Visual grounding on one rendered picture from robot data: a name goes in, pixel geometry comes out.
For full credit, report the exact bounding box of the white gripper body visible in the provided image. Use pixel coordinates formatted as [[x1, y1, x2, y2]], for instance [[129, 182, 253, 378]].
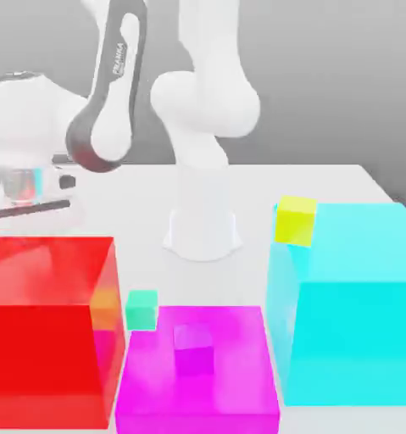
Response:
[[0, 198, 75, 238]]

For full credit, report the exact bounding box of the small green cube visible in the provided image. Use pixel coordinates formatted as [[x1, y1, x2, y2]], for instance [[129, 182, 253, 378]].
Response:
[[125, 289, 159, 331]]

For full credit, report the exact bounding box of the small magenta cube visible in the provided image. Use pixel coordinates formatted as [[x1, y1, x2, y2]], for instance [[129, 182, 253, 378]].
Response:
[[172, 324, 215, 378]]

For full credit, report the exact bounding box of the small yellow cube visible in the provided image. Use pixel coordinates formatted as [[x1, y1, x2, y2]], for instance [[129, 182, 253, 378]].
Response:
[[274, 195, 318, 248]]

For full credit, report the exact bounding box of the large red box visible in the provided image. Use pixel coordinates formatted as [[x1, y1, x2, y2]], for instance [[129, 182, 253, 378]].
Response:
[[0, 236, 127, 431]]

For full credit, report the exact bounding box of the large magenta box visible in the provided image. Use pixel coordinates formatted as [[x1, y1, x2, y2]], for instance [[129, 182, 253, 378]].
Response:
[[114, 305, 281, 434]]

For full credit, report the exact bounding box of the large cyan box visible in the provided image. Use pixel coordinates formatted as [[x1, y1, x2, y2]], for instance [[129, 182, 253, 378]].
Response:
[[265, 202, 406, 407]]

